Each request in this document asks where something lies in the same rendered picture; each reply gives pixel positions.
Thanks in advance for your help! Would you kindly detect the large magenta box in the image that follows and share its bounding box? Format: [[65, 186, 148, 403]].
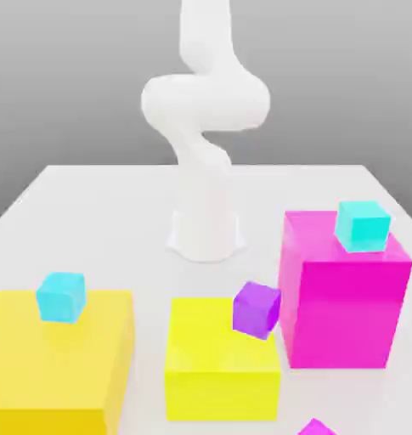
[[277, 210, 412, 370]]

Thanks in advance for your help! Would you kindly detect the large golden yellow box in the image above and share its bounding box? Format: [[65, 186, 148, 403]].
[[0, 289, 136, 435]]

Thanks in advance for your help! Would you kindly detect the small magenta cube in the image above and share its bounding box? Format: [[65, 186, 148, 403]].
[[296, 417, 337, 435]]

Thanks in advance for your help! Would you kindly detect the small sky blue cube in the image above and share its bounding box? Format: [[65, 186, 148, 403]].
[[35, 271, 87, 325]]

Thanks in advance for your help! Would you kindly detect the small turquoise cube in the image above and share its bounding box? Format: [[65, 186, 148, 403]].
[[334, 200, 392, 254]]

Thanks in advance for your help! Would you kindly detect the large bright yellow box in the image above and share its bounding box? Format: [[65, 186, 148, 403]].
[[164, 297, 282, 422]]

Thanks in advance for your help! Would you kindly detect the small purple cube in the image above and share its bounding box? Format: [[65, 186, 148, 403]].
[[231, 280, 282, 342]]

